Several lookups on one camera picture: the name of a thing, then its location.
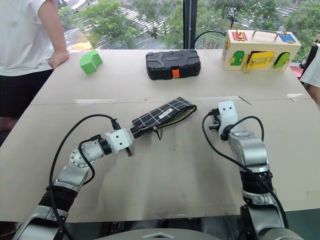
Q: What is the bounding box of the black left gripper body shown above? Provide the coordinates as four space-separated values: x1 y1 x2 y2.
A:
125 127 138 158

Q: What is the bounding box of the green foam block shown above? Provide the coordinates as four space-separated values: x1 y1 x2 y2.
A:
79 49 104 76

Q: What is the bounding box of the black plastic tool case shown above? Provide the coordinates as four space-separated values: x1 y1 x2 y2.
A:
145 49 202 81

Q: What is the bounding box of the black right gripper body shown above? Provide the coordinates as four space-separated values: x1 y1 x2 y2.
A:
208 108 222 132

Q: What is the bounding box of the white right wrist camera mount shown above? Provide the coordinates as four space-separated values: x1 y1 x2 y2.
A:
216 100 239 134

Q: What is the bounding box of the bystander in white shirt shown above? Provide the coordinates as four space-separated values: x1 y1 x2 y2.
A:
0 0 55 131

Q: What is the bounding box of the dark window frame post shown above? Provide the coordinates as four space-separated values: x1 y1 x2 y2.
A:
182 0 199 50

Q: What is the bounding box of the wooden lock activity box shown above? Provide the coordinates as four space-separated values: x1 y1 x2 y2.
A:
221 28 302 76

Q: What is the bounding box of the black white grid pouch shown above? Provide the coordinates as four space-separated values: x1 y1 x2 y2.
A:
131 96 198 140

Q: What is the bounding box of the bystander in pale shirt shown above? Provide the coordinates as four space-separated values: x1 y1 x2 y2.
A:
299 44 320 110

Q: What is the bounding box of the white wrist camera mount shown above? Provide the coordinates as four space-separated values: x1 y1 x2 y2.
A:
104 128 135 155
216 100 239 134

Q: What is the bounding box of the grey rounded robot chest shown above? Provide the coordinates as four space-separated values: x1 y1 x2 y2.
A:
94 225 227 240

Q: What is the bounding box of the bystander hand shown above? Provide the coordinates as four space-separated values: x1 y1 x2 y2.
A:
48 50 70 70

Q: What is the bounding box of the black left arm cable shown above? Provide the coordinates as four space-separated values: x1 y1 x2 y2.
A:
46 114 121 240

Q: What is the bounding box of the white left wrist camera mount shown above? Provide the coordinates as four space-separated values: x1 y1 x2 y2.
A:
104 128 135 155

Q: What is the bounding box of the badminton racket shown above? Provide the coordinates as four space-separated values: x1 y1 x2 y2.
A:
194 30 227 50

